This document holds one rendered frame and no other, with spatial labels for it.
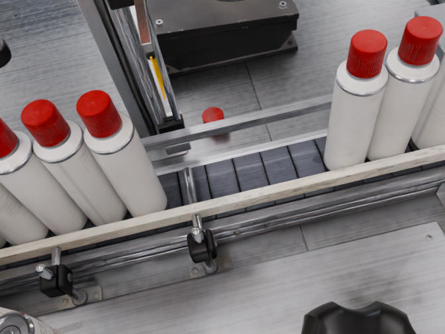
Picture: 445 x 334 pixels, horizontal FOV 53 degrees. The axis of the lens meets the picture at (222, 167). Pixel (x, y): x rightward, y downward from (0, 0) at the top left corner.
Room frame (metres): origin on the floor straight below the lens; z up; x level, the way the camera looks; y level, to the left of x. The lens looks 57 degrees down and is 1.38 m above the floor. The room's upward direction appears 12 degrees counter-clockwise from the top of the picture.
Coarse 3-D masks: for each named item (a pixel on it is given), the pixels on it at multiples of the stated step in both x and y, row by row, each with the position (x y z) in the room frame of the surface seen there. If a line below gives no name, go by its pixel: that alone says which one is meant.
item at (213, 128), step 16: (256, 112) 0.34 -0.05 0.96; (272, 112) 0.33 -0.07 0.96; (288, 112) 0.33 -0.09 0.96; (304, 112) 0.33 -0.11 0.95; (192, 128) 0.33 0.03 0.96; (208, 128) 0.33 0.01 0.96; (224, 128) 0.33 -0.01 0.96; (240, 128) 0.33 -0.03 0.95; (144, 144) 0.33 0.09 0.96; (160, 144) 0.32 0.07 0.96; (176, 144) 0.33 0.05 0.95
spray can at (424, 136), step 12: (444, 60) 0.30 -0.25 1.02; (444, 72) 0.30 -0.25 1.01; (432, 84) 0.31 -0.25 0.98; (444, 84) 0.29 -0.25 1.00; (432, 96) 0.30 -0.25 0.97; (444, 96) 0.29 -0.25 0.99; (432, 108) 0.29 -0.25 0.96; (444, 108) 0.28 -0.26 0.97; (420, 120) 0.30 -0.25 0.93; (432, 120) 0.29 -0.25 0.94; (444, 120) 0.28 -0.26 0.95; (420, 132) 0.29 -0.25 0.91; (432, 132) 0.28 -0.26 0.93; (444, 132) 0.27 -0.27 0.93; (420, 144) 0.29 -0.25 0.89; (432, 144) 0.28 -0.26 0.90
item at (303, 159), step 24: (312, 144) 0.33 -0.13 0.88; (408, 144) 0.30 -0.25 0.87; (192, 168) 0.33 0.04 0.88; (216, 168) 0.32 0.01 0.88; (240, 168) 0.32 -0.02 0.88; (264, 168) 0.31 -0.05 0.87; (288, 168) 0.30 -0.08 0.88; (312, 168) 0.29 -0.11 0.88; (408, 168) 0.26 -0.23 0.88; (168, 192) 0.30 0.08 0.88; (216, 192) 0.29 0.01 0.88; (312, 192) 0.26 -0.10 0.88; (216, 216) 0.26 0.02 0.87; (120, 240) 0.25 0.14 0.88; (24, 264) 0.24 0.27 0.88
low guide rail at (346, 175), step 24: (360, 168) 0.26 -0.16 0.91; (384, 168) 0.25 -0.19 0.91; (240, 192) 0.26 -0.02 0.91; (264, 192) 0.25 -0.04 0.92; (288, 192) 0.25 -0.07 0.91; (144, 216) 0.26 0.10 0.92; (168, 216) 0.25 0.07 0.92; (48, 240) 0.25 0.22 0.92; (72, 240) 0.24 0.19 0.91; (96, 240) 0.24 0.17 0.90; (0, 264) 0.24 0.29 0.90
